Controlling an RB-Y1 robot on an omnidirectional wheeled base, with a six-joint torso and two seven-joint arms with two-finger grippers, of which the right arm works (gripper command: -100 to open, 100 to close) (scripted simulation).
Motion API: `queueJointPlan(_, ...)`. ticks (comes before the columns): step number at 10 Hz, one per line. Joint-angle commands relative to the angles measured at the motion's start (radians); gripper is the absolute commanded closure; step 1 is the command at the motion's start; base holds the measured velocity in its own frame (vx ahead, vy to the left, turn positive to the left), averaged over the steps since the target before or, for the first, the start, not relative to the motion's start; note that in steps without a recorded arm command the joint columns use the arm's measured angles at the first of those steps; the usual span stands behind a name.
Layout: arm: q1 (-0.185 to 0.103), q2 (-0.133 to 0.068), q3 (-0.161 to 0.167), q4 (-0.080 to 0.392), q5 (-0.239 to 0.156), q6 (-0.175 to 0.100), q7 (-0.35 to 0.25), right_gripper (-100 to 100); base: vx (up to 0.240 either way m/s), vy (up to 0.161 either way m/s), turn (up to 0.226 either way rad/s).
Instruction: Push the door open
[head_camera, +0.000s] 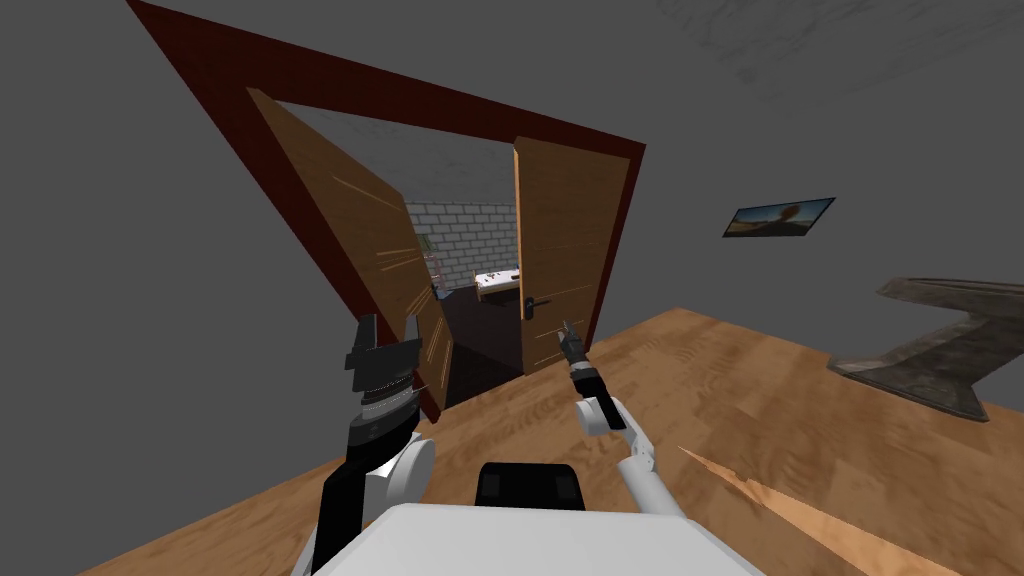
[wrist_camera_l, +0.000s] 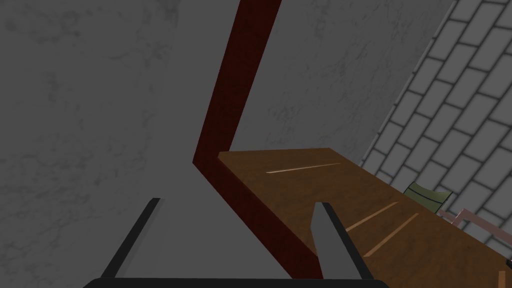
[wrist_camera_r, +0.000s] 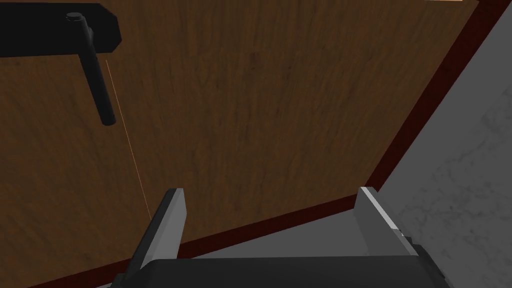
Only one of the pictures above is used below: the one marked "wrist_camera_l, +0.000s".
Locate brown wooden door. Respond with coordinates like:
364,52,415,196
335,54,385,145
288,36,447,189
217,147,512,288

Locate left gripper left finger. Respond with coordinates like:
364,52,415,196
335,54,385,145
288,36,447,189
99,197,165,279

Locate pink chair with green seat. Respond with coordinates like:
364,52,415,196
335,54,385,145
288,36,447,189
403,181,512,246

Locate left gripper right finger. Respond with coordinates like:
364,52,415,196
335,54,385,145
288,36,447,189
310,201,375,280

